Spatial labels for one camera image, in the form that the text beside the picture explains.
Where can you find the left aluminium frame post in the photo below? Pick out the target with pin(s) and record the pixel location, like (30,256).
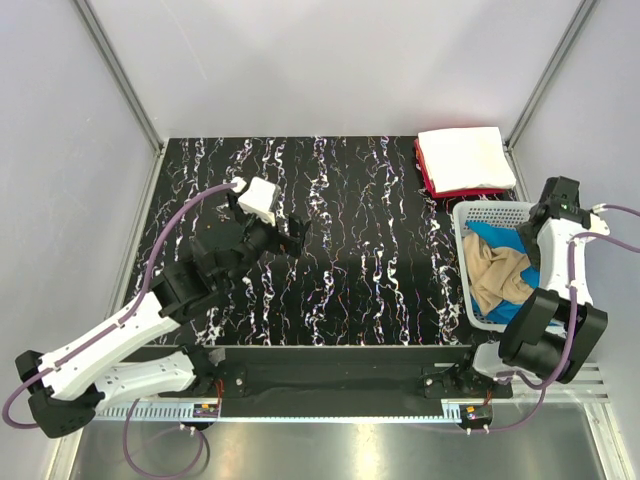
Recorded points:
(107,52)

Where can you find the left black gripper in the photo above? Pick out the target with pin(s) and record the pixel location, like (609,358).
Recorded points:
(287,244)

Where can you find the white plastic laundry basket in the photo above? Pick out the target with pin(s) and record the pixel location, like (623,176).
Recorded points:
(505,215)

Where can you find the beige t shirt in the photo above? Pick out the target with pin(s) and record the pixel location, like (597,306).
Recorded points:
(495,274)

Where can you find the folded white t shirt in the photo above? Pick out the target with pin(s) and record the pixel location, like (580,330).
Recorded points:
(462,159)

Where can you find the grey slotted cable duct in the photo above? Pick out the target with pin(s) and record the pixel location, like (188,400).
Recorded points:
(183,411)

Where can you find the blue t shirt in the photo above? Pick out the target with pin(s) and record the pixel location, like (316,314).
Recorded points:
(505,312)

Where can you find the aluminium frame post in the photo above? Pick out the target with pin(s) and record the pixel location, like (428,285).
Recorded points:
(107,52)
(578,22)

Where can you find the aluminium rail profile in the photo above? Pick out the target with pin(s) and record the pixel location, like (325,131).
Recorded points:
(587,387)

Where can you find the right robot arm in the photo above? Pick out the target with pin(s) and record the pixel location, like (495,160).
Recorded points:
(555,331)

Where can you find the right aluminium frame post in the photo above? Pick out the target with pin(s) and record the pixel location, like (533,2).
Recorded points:
(578,22)

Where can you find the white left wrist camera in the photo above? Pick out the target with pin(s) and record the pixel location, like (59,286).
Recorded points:
(257,197)

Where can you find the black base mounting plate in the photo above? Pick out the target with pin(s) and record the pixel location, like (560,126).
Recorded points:
(333,383)

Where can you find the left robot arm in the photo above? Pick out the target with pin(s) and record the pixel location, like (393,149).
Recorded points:
(69,386)

